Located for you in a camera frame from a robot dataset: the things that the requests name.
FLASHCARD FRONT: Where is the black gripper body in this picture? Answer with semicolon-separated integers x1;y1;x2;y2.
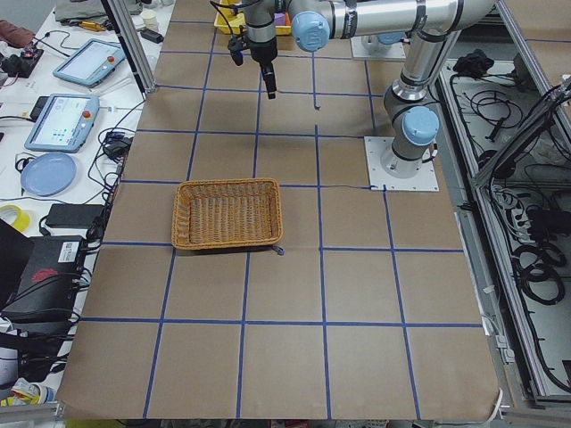
247;22;277;63

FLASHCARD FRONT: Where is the yellow tape roll on desk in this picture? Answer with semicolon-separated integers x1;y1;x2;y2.
0;204;30;233

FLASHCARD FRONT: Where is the purple foam cube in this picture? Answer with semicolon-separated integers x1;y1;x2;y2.
274;12;291;27

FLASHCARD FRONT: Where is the yellow plastic basket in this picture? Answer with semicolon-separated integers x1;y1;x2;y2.
213;0;295;37

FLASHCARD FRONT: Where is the brown wicker basket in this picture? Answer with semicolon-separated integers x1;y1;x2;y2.
171;178;283;251

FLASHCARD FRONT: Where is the upper blue teach pendant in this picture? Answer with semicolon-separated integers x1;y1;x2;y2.
53;38;126;87

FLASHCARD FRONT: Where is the blue teach pendant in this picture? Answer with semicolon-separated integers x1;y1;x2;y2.
24;94;100;153
53;38;126;87

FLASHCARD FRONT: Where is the black cloth bundle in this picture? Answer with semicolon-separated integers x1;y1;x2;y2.
452;49;494;78

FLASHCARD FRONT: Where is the lower blue teach pendant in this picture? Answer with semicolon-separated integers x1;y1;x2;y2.
24;94;100;153

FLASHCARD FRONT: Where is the light blue plate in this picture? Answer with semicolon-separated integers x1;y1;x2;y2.
21;152;77;196

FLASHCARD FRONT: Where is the black power adapter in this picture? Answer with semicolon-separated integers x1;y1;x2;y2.
45;203;103;229

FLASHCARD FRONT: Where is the black computer box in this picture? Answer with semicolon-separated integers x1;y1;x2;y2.
1;235;87;324

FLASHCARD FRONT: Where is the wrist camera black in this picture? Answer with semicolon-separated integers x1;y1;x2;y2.
228;26;248;66

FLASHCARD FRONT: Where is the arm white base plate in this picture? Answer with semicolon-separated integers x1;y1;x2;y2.
364;136;439;192
351;32;406;62

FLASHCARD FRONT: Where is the aluminium frame post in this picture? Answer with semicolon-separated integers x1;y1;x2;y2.
101;0;156;95

